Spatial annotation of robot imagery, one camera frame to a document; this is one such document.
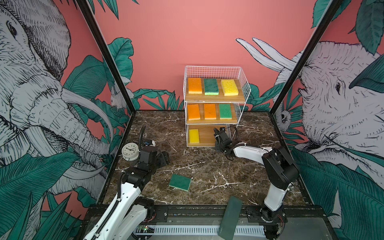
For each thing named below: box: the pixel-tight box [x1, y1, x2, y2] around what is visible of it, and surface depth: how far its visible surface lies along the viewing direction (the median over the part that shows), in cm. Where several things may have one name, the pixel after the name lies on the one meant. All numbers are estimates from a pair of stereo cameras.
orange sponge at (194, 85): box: [188, 77, 203, 94], surface depth 75 cm
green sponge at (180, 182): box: [169, 173, 192, 191], surface depth 85 cm
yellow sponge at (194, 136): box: [189, 128, 200, 143], surface depth 105 cm
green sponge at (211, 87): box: [204, 78, 220, 96], surface depth 73 cm
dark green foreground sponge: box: [218, 196, 243, 240], surface depth 74 cm
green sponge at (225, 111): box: [219, 103, 233, 120], surface depth 85 cm
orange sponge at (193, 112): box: [187, 104, 201, 121], surface depth 88 cm
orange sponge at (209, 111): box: [204, 103, 217, 120], surface depth 86 cm
